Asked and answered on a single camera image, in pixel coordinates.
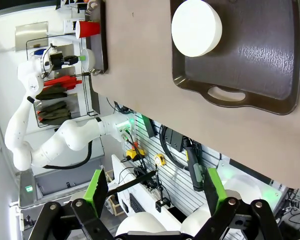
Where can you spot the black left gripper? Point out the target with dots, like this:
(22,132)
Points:
(62,61)

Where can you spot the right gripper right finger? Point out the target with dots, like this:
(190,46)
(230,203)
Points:
(218,192)

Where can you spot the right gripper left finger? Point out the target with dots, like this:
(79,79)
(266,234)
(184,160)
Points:
(91,192)

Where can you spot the white round bowl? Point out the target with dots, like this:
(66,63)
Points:
(90,61)
(195,27)

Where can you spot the red plastic cup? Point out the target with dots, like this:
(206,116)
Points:
(90,29)

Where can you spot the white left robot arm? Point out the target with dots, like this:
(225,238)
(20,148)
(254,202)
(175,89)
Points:
(72,135)

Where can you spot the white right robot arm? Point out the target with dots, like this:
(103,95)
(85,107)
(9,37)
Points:
(142,222)

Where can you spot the brown plastic tray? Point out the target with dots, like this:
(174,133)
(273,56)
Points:
(265,62)
(102,50)

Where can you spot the red plastic parts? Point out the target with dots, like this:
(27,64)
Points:
(65,82)

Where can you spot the black and green hand tool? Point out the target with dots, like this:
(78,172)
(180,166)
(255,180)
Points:
(195,170)

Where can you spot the grey metal cabinet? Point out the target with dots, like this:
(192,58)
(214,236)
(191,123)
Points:
(60,182)

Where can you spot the black rod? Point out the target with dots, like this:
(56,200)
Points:
(132,183)

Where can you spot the grey slatwall panel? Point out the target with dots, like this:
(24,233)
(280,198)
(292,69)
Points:
(175,185)

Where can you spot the black keyboard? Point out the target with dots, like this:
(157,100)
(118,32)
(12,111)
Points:
(135,203)

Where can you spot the folded olive green cloth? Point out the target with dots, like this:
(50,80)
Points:
(51,93)
(55,113)

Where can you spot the white desk board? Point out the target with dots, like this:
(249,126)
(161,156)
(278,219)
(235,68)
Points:
(145,200)

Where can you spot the stainless metal plate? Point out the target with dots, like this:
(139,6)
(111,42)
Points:
(31,35)

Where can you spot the yellow emergency stop box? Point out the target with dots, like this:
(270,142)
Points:
(135,153)

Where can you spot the green lit indicator sign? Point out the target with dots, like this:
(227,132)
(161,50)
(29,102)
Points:
(28,188)

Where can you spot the yellow tape measure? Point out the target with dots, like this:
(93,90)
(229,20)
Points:
(160,160)

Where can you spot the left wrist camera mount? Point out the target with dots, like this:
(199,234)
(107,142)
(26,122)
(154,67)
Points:
(55,50)

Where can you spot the white wall socket box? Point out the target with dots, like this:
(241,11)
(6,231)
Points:
(69,26)

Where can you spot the small black camera stand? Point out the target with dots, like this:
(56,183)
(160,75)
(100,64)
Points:
(163,204)

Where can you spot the black wall bracket box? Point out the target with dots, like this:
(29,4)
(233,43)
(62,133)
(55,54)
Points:
(173,140)

